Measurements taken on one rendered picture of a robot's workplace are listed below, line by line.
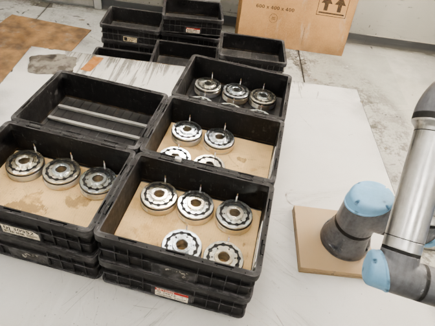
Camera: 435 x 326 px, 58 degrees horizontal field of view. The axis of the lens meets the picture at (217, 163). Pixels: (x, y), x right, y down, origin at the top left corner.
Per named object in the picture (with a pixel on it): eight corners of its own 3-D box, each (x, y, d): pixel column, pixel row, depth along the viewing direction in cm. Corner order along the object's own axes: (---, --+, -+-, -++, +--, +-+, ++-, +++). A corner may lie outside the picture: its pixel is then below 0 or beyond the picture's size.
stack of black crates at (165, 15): (217, 61, 307) (225, 2, 275) (215, 85, 283) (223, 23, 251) (164, 54, 305) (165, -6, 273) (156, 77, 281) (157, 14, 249)
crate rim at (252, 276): (273, 189, 110) (275, 184, 108) (258, 284, 89) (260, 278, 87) (138, 156, 113) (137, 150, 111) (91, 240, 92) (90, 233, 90)
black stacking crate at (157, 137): (276, 147, 138) (284, 122, 130) (266, 210, 117) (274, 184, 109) (169, 121, 141) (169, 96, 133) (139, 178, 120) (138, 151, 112)
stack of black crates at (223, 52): (269, 98, 278) (284, 39, 247) (270, 125, 256) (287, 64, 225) (213, 91, 276) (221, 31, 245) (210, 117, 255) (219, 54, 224)
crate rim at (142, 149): (283, 126, 131) (285, 120, 130) (273, 189, 110) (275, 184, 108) (169, 99, 135) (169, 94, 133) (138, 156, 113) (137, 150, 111)
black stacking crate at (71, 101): (167, 121, 141) (169, 96, 133) (138, 178, 120) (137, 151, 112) (65, 97, 144) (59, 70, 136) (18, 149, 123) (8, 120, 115)
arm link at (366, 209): (336, 200, 121) (352, 171, 111) (380, 213, 119) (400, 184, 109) (333, 231, 112) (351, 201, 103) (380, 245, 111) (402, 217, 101)
